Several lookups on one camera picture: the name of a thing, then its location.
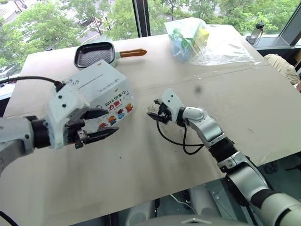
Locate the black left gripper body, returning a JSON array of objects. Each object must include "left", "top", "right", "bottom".
[{"left": 65, "top": 115, "right": 89, "bottom": 149}]

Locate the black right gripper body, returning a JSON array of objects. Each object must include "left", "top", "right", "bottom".
[{"left": 156, "top": 104, "right": 172, "bottom": 125}]

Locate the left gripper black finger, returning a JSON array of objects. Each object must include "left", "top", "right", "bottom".
[
  {"left": 80, "top": 108, "right": 109, "bottom": 121},
  {"left": 82, "top": 127, "right": 120, "bottom": 145}
]

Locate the white printed slotted box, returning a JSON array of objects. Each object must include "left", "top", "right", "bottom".
[{"left": 62, "top": 59, "right": 136, "bottom": 133}]

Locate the clear plastic bag of toys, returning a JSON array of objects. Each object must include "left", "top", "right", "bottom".
[{"left": 163, "top": 17, "right": 256, "bottom": 67}]

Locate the grey robot torso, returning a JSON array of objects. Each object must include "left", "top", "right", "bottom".
[{"left": 138, "top": 213, "right": 238, "bottom": 226}]

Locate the clear water bottle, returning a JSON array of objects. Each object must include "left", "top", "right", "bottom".
[{"left": 250, "top": 21, "right": 266, "bottom": 45}]

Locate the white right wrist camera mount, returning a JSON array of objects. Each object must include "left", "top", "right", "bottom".
[{"left": 160, "top": 89, "right": 185, "bottom": 123}]

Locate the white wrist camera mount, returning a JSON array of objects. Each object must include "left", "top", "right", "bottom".
[
  {"left": 45, "top": 83, "right": 92, "bottom": 150},
  {"left": 160, "top": 89, "right": 185, "bottom": 123}
]

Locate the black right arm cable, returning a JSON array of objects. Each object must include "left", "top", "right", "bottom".
[{"left": 156, "top": 121, "right": 205, "bottom": 155}]

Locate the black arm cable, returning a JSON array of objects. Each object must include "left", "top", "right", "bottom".
[
  {"left": 156, "top": 121, "right": 205, "bottom": 155},
  {"left": 0, "top": 76, "right": 64, "bottom": 92}
]

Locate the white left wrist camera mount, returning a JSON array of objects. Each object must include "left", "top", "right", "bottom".
[{"left": 45, "top": 83, "right": 92, "bottom": 150}]

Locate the green pan with orange handle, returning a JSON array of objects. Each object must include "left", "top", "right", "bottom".
[{"left": 73, "top": 41, "right": 148, "bottom": 69}]

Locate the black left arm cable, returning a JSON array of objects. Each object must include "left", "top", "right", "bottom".
[{"left": 0, "top": 76, "right": 64, "bottom": 92}]

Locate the black window post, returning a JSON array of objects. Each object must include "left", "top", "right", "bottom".
[{"left": 132, "top": 0, "right": 151, "bottom": 38}]

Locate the white cable under table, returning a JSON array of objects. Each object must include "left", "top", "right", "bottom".
[{"left": 171, "top": 194, "right": 196, "bottom": 214}]

